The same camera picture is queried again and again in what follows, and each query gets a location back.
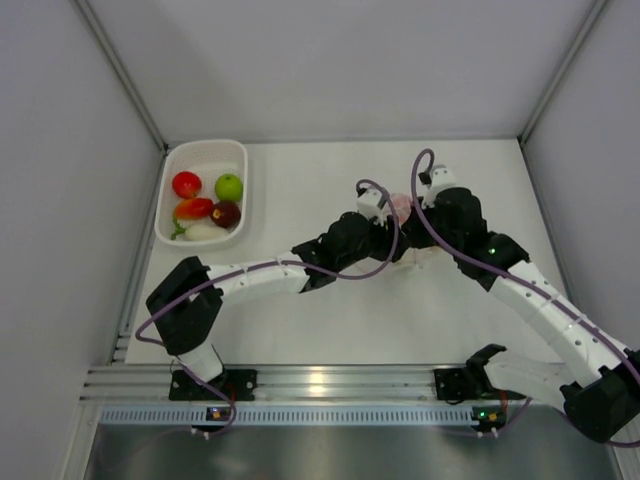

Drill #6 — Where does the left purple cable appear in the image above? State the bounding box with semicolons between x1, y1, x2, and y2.
134;178;401;431

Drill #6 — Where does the aluminium mounting rail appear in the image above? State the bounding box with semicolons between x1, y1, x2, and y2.
79;362;626;404

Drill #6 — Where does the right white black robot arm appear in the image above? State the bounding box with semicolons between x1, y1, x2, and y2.
403;186;639;443

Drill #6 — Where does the red fake tomato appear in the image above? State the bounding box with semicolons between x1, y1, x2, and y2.
171;171;202;199

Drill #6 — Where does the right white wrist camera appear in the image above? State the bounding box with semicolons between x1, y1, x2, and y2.
418;165;458;203

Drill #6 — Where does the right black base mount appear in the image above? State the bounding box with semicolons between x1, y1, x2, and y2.
433;367;476;404

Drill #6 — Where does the white fake radish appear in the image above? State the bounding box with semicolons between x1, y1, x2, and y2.
170;220;228;242

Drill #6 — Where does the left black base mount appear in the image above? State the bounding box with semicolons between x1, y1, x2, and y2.
168;369;257;402

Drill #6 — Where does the white perforated plastic basket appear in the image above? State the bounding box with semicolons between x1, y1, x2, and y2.
154;139;249;252

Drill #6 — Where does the clear zip top bag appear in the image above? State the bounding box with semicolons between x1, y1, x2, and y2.
384;193;438;270

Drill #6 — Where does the red orange fake fruit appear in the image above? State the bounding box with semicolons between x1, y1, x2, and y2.
173;197;214;221

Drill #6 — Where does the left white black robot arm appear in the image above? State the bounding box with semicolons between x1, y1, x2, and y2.
146;212;402;382

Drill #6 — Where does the green fake apple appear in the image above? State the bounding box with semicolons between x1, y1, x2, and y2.
214;173;244;202

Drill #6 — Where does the purple fake eggplant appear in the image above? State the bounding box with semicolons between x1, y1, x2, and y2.
210;201;242;229

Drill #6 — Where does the slotted white cable duct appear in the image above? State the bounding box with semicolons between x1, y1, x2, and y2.
100;404;505;429

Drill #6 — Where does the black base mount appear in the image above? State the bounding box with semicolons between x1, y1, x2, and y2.
433;367;476;404
168;369;257;402

